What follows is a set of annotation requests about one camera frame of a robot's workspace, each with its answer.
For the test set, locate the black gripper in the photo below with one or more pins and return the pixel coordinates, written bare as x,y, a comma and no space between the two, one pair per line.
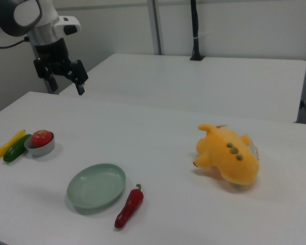
53,54

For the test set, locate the red toy apple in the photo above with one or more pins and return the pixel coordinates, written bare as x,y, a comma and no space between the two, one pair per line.
40,139

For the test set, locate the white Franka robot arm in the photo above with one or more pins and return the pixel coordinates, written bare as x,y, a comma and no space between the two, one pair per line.
28,12

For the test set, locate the grey round bowl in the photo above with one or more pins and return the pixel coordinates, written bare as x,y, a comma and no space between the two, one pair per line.
40,152

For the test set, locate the green toy cucumber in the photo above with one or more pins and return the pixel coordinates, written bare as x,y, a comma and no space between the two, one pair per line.
15,150

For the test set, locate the yellow toy banana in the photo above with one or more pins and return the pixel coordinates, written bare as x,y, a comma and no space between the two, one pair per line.
0,152

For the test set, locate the pale green plate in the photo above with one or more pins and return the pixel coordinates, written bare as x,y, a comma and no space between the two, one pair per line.
97,187

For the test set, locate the white background table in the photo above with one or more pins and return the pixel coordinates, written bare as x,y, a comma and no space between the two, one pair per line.
193,84

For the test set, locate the black pole with clamp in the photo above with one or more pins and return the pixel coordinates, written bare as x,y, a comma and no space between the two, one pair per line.
195,25

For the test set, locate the red chili pepper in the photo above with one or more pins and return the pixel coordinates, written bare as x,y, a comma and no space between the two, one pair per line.
130,206

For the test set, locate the yellow plush toy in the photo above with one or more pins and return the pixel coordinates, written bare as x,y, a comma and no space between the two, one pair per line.
227,158

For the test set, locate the grey aluminium wall column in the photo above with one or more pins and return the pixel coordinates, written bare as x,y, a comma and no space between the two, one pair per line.
156,25

